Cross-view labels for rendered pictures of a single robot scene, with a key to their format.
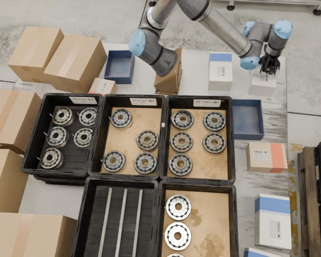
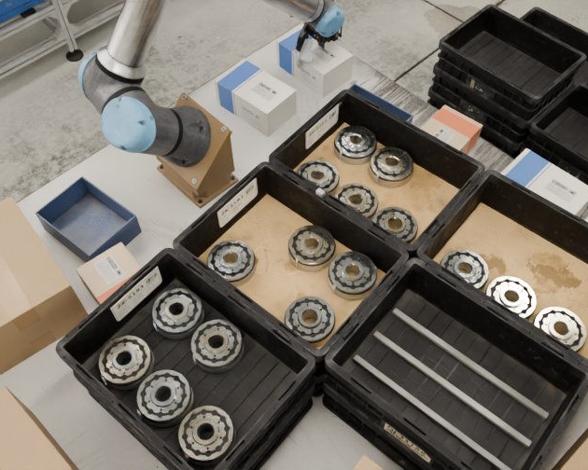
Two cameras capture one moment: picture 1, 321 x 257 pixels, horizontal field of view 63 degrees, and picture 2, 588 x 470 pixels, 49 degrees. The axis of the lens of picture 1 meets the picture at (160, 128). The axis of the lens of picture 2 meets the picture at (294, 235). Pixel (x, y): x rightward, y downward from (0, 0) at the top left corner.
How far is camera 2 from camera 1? 81 cm
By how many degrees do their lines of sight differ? 32
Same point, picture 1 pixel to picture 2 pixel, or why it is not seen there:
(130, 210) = (418, 351)
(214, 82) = (273, 112)
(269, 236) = (567, 202)
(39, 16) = not seen: outside the picture
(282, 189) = (500, 159)
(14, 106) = not seen: outside the picture
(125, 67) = (93, 219)
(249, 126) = not seen: hidden behind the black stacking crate
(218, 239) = (542, 255)
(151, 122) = (277, 227)
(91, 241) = not seen: hidden behind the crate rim
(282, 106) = (377, 78)
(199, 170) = (418, 212)
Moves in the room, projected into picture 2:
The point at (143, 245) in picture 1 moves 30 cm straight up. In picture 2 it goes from (492, 363) to (539, 288)
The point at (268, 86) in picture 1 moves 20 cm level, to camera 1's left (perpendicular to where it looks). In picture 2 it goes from (343, 61) to (315, 106)
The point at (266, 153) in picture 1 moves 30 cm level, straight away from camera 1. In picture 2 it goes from (444, 131) to (408, 57)
